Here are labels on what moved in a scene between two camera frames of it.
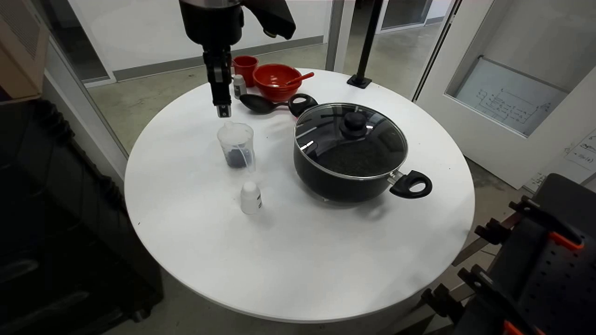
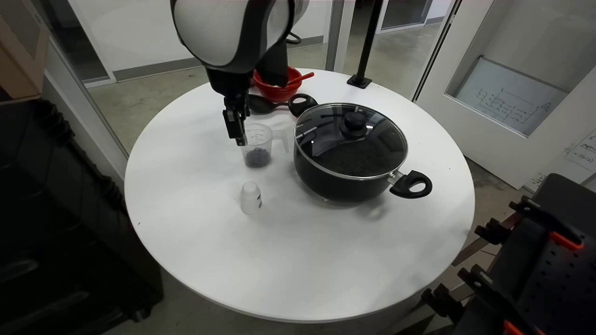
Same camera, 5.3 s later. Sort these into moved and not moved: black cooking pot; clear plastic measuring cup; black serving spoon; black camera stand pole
Moved: clear plastic measuring cup
Not moved: black camera stand pole; black serving spoon; black cooking pot
